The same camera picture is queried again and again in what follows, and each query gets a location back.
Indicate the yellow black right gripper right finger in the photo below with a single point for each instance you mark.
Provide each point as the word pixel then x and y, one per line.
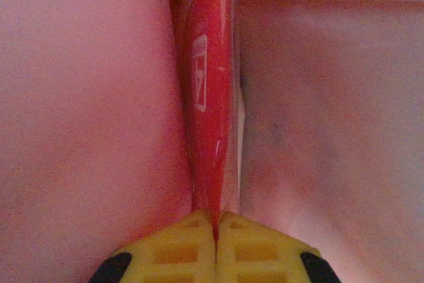
pixel 258 246

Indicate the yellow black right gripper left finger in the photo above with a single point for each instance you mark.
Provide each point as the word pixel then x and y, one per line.
pixel 172 246

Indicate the red stationery package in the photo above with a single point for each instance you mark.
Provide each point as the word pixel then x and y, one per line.
pixel 208 97

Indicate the pink student backpack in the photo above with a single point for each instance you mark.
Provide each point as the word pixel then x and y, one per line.
pixel 83 97

